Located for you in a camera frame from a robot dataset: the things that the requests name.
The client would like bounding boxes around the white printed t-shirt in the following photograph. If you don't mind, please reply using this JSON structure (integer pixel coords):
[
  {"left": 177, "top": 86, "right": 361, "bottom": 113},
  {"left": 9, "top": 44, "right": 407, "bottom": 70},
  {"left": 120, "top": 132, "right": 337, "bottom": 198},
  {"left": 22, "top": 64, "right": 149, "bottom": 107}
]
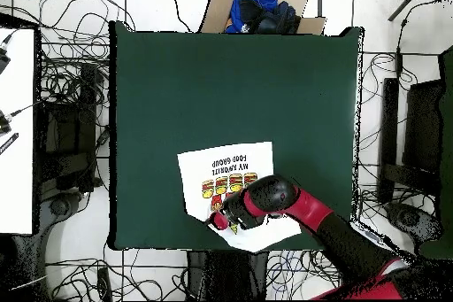
[{"left": 176, "top": 141, "right": 303, "bottom": 253}]

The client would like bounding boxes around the black power strip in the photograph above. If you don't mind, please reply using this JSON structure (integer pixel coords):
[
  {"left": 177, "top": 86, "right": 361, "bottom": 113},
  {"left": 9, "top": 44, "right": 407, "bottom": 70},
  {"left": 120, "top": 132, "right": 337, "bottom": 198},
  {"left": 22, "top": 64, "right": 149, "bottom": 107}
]
[{"left": 96, "top": 266, "right": 113, "bottom": 302}]

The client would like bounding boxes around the dark green table cloth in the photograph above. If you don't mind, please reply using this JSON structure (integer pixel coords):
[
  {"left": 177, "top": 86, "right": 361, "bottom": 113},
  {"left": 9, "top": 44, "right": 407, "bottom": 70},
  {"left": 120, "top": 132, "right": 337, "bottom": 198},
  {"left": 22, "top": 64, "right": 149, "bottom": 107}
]
[{"left": 108, "top": 19, "right": 365, "bottom": 252}]

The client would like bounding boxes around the black metal stand base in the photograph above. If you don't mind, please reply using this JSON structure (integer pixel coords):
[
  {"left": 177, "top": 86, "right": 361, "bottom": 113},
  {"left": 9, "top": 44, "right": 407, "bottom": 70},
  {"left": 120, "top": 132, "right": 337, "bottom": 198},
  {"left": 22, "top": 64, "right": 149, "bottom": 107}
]
[
  {"left": 35, "top": 62, "right": 104, "bottom": 193},
  {"left": 378, "top": 76, "right": 445, "bottom": 204}
]

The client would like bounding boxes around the brown cardboard box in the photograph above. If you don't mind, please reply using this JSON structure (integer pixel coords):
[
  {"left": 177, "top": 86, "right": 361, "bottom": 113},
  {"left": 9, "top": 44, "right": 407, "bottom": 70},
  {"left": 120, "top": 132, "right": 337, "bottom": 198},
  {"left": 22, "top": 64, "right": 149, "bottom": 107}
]
[{"left": 197, "top": 0, "right": 327, "bottom": 35}]

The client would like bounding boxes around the white side table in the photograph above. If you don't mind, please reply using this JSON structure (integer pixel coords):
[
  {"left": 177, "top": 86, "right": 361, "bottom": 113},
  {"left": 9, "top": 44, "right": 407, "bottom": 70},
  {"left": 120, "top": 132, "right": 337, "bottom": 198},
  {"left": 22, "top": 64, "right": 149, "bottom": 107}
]
[{"left": 0, "top": 27, "right": 36, "bottom": 236}]

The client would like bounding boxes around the dark navy garment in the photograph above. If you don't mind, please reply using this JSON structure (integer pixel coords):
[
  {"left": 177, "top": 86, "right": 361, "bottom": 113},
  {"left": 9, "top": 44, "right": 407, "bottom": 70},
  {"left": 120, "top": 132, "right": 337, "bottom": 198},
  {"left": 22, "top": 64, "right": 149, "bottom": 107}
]
[{"left": 238, "top": 0, "right": 302, "bottom": 35}]

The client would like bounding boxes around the black label strip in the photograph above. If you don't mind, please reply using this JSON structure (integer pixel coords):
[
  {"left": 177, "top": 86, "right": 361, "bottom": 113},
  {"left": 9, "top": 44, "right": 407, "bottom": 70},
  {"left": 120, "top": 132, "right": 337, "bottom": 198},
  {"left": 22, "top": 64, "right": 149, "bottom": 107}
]
[{"left": 0, "top": 132, "right": 19, "bottom": 156}]

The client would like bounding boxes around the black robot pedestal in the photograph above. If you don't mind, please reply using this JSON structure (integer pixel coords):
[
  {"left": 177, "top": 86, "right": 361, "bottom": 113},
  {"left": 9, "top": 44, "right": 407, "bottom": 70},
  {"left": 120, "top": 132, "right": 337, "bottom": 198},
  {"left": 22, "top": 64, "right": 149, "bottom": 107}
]
[{"left": 185, "top": 250, "right": 270, "bottom": 301}]

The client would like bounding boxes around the black cable tangle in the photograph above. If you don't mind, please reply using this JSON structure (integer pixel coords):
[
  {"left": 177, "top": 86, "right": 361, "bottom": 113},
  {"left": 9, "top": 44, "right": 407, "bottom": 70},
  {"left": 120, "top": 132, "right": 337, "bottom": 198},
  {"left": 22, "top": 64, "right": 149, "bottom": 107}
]
[
  {"left": 353, "top": 51, "right": 420, "bottom": 211},
  {"left": 265, "top": 249, "right": 342, "bottom": 298},
  {"left": 45, "top": 241, "right": 199, "bottom": 301},
  {"left": 0, "top": 0, "right": 137, "bottom": 105}
]

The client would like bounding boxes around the grey pedestal leg with caster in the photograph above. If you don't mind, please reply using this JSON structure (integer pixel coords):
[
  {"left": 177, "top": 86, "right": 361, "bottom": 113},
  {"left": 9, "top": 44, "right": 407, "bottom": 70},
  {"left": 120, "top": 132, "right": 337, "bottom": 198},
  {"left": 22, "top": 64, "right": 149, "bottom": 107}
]
[
  {"left": 35, "top": 191, "right": 86, "bottom": 246},
  {"left": 383, "top": 200, "right": 443, "bottom": 246}
]

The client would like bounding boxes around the single black cable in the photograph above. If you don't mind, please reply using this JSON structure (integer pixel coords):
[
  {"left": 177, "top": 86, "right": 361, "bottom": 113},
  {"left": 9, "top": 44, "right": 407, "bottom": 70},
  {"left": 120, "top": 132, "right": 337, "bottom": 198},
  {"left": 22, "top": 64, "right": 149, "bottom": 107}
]
[{"left": 154, "top": 0, "right": 192, "bottom": 33}]

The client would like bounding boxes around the black camera device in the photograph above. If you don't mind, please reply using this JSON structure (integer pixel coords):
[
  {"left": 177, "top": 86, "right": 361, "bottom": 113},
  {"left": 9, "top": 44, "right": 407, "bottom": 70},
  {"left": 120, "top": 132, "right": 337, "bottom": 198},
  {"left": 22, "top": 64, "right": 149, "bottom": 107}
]
[
  {"left": 0, "top": 41, "right": 12, "bottom": 74},
  {"left": 0, "top": 110, "right": 13, "bottom": 135}
]

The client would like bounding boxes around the black cable with adapter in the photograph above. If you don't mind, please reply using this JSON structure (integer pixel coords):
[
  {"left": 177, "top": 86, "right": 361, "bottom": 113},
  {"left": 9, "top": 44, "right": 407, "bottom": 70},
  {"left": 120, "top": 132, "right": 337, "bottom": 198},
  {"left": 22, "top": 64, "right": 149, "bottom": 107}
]
[{"left": 395, "top": 0, "right": 453, "bottom": 81}]

